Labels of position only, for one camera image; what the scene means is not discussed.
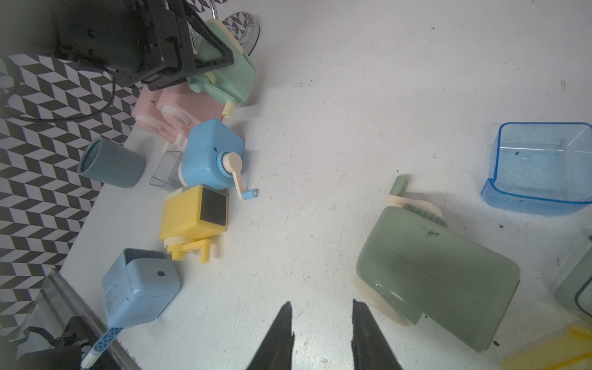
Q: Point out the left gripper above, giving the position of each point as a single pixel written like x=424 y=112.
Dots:
x=157 y=43

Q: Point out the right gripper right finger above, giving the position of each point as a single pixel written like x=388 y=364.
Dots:
x=369 y=347

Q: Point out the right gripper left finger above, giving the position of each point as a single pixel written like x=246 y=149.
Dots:
x=275 y=351

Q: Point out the mint green pencil sharpener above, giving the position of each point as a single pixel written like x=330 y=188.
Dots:
x=230 y=85

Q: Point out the grey transparent tray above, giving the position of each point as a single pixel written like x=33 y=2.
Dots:
x=574 y=292
x=166 y=176

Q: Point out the light blue pencil sharpener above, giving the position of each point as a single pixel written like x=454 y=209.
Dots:
x=136 y=290

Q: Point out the yellow pencil sharpener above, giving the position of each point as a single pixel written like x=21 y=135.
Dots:
x=191 y=218

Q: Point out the yellow transparent tray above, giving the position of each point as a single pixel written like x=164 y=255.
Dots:
x=570 y=349

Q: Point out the blue transparent tray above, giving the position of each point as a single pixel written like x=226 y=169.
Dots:
x=540 y=168

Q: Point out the teal ceramic cup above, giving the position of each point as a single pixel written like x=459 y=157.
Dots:
x=110 y=163

